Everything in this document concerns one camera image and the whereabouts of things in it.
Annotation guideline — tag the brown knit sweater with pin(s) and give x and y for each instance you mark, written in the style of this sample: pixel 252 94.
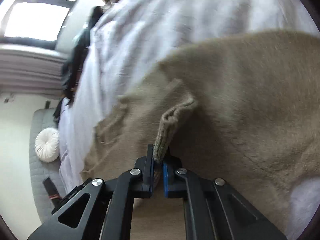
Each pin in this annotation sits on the brown knit sweater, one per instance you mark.
pixel 244 108

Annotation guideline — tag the dark green black garment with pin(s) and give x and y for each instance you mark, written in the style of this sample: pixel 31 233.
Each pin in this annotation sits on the dark green black garment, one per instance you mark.
pixel 72 67

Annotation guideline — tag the lavender bed blanket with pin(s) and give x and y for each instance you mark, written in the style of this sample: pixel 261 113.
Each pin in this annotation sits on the lavender bed blanket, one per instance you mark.
pixel 134 35

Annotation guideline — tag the grey window curtain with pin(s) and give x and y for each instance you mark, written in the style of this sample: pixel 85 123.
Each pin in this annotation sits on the grey window curtain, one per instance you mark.
pixel 31 70

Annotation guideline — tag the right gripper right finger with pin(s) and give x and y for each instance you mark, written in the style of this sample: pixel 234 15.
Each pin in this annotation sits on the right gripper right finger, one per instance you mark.
pixel 213 209

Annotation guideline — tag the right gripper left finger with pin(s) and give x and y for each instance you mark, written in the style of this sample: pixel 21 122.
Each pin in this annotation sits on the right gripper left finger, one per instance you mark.
pixel 102 209

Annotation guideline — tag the grey quilted headboard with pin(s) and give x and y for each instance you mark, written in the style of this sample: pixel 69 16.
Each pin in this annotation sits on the grey quilted headboard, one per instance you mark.
pixel 39 171

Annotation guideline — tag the round white pleated cushion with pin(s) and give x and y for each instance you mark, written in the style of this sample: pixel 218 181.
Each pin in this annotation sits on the round white pleated cushion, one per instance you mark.
pixel 47 145

